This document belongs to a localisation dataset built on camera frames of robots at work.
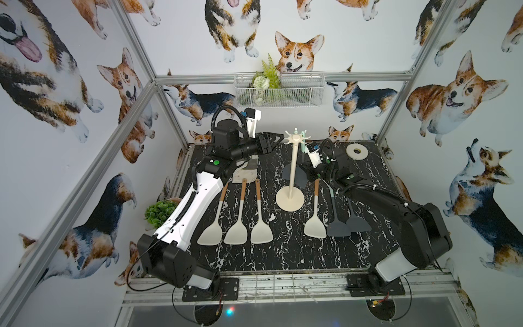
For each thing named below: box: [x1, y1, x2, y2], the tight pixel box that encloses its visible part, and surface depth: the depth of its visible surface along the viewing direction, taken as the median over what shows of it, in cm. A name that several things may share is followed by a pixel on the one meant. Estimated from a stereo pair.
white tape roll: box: [345, 143, 369, 161], surface depth 120 cm
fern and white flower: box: [251, 53, 282, 90], surface depth 84 cm
